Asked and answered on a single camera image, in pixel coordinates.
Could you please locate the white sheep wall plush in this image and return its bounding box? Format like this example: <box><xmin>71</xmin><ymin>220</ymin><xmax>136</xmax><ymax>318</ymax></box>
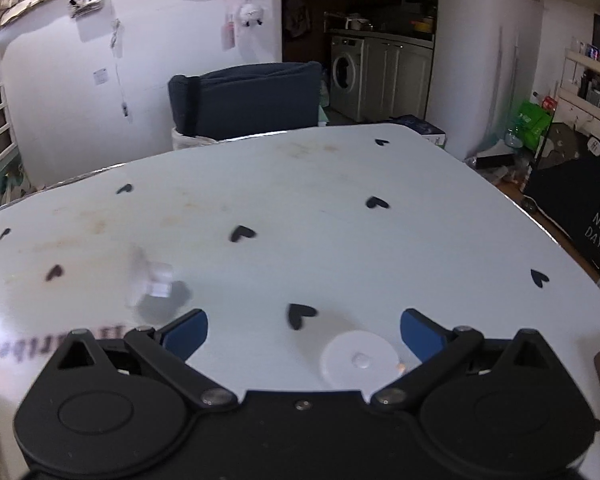
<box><xmin>235</xmin><ymin>2</ymin><xmax>264</xmax><ymax>27</ymax></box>

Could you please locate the front-load washing machine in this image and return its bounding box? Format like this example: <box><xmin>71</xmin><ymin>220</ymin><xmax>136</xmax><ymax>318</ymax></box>
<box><xmin>330</xmin><ymin>35</ymin><xmax>364</xmax><ymax>122</ymax></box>

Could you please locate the green shopping bag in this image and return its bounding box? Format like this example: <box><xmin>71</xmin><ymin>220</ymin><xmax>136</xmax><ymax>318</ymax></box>
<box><xmin>513</xmin><ymin>101</ymin><xmax>552</xmax><ymax>151</ymax></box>

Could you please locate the white round plastic cap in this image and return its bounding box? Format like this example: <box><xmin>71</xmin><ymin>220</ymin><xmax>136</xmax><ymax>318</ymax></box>
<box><xmin>320</xmin><ymin>330</ymin><xmax>405</xmax><ymax>398</ymax></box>

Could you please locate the dark blue cushioned chair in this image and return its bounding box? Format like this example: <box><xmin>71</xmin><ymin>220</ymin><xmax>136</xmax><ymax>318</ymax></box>
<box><xmin>168</xmin><ymin>62</ymin><xmax>322</xmax><ymax>141</ymax></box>

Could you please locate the black nice-day sign board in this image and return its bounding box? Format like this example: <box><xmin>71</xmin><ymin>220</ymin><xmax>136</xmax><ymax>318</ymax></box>
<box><xmin>524</xmin><ymin>122</ymin><xmax>600</xmax><ymax>273</ymax></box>

